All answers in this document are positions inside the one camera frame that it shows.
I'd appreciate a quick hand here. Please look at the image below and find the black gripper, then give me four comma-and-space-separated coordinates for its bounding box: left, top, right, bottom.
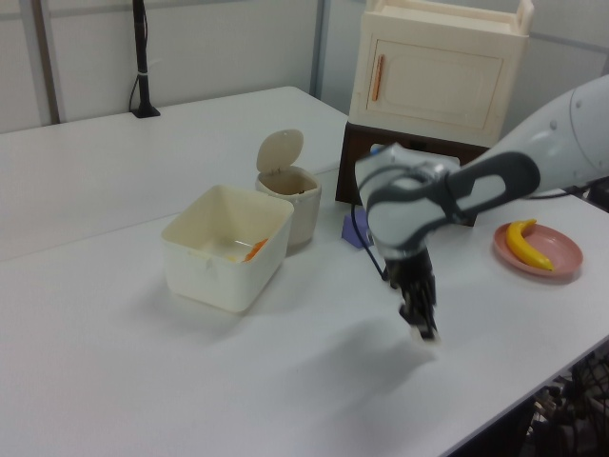
384, 249, 442, 345

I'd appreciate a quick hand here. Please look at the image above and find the yellow toy banana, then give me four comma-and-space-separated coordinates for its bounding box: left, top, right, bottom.
504, 218, 556, 272

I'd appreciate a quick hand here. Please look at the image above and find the black clutter under table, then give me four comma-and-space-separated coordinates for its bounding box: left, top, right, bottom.
521, 332, 609, 457

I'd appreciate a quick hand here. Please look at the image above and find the cream rectangular plastic bin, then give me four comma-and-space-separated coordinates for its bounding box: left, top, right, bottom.
160, 184, 295, 314

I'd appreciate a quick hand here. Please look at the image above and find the black camera stand pole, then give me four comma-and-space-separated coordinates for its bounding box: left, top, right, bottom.
128, 0, 162, 119

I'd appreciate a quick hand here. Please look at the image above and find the cream toy cabinet with handles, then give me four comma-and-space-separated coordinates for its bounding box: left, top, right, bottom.
347, 0, 535, 149

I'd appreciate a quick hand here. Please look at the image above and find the dark brown wooden box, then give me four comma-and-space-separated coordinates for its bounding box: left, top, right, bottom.
335, 121, 492, 228

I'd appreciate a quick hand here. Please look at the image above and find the orange toy food piece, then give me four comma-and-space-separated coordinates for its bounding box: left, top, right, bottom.
241, 237, 270, 264

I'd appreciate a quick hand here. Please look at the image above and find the small cream trash can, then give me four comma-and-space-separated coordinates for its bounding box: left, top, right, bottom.
255, 128, 324, 248

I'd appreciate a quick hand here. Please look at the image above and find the purple cube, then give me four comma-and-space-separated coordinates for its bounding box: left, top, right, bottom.
342, 212, 371, 251

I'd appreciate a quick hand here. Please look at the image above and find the pink plate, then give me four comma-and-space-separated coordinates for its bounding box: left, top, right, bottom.
492, 222, 584, 283

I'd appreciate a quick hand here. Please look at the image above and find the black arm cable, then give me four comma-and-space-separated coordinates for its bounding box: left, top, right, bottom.
349, 166, 389, 283

